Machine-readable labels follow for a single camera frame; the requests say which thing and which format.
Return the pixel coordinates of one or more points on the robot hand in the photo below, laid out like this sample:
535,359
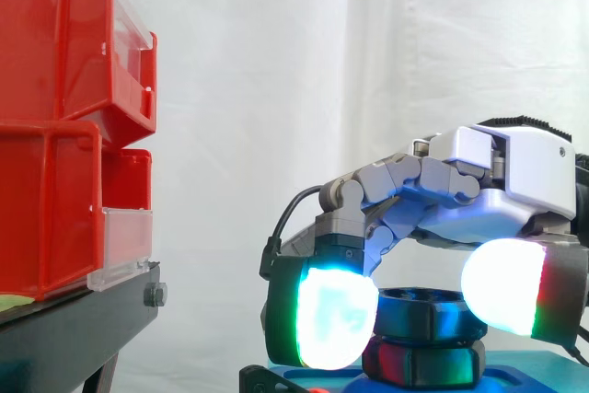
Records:
529,181

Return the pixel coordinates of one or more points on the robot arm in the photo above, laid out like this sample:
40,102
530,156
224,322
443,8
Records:
583,209

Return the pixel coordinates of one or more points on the blue plate with square hollows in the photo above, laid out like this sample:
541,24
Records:
529,372

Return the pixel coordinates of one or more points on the small black-and-orange clip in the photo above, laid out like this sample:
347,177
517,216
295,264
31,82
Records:
257,379

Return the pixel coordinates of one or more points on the red bin with clear plate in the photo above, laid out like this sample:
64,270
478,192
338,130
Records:
46,209

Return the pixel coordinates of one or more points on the black stand with green tape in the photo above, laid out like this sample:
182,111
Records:
69,342

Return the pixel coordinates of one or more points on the red bin with tilted front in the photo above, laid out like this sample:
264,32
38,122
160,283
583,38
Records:
55,43

